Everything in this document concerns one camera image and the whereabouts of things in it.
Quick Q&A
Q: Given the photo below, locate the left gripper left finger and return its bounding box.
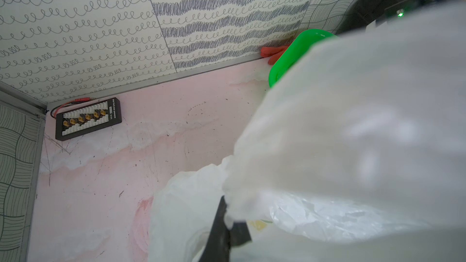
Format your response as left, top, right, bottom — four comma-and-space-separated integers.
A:
199, 196, 230, 262

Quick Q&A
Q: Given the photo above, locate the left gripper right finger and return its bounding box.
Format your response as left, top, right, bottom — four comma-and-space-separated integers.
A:
229, 222, 252, 247

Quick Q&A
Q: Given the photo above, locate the floral pink table mat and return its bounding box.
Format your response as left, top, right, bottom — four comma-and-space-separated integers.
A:
27, 59, 269, 262

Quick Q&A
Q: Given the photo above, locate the black small tray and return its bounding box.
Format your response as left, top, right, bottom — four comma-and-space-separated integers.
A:
50, 98, 122, 141

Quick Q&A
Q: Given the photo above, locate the red object behind basket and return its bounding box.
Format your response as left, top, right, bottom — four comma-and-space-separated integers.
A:
260, 45, 289, 66

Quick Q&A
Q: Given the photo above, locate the green plastic basket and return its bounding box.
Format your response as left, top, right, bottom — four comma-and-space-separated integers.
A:
268, 29, 336, 87

